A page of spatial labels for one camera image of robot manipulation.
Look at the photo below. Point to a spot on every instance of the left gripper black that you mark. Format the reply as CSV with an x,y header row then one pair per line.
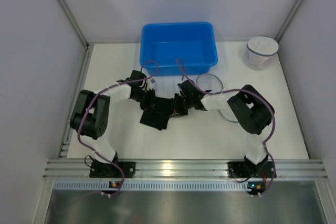
x,y
148,99

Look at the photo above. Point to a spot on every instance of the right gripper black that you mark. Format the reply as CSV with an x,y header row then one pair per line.
x,y
179,102

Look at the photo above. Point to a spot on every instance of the black garment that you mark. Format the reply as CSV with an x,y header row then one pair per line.
x,y
158,116

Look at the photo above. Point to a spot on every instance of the white mesh laundry bag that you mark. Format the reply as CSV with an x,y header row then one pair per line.
x,y
211,83
259,51

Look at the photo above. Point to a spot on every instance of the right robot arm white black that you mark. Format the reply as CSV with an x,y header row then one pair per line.
x,y
248,108

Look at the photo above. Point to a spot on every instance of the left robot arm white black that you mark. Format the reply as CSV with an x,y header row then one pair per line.
x,y
90,116

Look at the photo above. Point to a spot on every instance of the blue plastic bin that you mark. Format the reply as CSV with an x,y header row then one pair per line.
x,y
192,42

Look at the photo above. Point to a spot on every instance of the aluminium mounting rail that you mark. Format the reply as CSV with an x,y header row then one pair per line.
x,y
286,169

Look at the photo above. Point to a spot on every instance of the slotted cable duct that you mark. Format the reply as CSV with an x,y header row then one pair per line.
x,y
157,185

